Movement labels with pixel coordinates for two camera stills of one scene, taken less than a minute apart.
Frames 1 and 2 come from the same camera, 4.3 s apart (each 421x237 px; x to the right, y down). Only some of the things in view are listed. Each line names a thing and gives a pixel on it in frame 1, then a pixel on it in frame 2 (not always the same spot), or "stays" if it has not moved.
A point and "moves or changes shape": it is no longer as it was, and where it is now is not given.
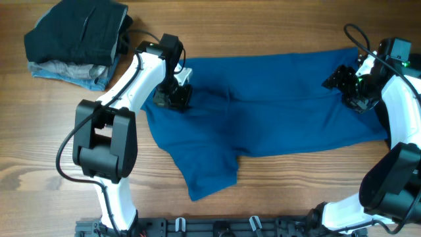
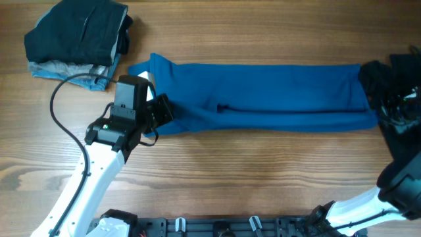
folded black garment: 81,31 stays
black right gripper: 339,80 to 386,100
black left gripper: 179,103 to 162,101
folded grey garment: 72,68 stays
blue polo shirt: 219,108 moves or changes shape
